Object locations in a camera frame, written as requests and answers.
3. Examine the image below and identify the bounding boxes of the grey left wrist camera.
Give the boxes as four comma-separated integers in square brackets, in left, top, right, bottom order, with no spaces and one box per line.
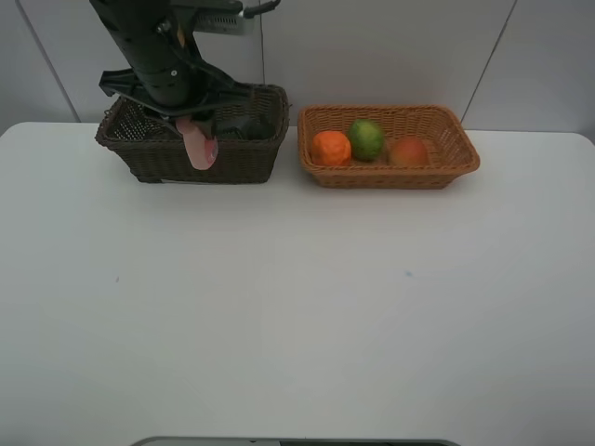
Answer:
[193,1,254,35]

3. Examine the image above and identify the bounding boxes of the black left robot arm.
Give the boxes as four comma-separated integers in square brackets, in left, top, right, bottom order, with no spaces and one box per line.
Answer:
[91,1,253,137]

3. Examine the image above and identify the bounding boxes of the orange tangerine fruit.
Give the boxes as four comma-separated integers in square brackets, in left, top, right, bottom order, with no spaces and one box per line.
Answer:
[311,131,351,166]

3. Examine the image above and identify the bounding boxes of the pink bottle white cap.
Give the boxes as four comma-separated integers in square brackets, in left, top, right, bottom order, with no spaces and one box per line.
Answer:
[176,117,218,171]

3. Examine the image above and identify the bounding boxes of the red orange peach fruit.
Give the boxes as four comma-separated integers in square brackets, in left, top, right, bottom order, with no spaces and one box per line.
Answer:
[388,137,430,167]

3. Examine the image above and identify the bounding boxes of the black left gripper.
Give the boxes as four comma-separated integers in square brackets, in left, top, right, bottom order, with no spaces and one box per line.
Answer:
[99,61,253,139]

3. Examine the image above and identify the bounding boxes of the light orange wicker basket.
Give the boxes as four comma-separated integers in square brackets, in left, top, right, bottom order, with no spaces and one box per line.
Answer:
[297,104,480,190]

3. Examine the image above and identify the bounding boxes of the dark green pump bottle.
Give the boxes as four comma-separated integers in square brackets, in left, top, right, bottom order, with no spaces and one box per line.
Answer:
[216,116,275,140]

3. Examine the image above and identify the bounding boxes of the green lime fruit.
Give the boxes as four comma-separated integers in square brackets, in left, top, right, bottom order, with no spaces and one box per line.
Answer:
[347,119,385,162]

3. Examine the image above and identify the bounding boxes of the dark brown wicker basket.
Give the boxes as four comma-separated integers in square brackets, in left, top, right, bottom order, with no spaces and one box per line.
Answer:
[96,85,290,184]

